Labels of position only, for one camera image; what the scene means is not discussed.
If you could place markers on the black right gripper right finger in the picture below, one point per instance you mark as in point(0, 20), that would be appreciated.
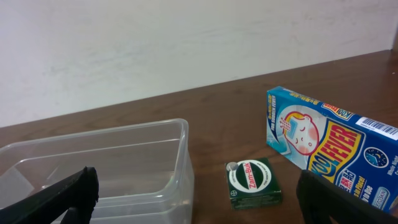
point(321, 202)

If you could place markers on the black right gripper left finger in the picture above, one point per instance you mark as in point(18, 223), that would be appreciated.
point(74, 197)

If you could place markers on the blue Kool Fever box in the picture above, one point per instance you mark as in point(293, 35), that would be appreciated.
point(356, 153)

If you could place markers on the clear plastic container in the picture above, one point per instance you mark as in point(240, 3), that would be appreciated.
point(144, 170)

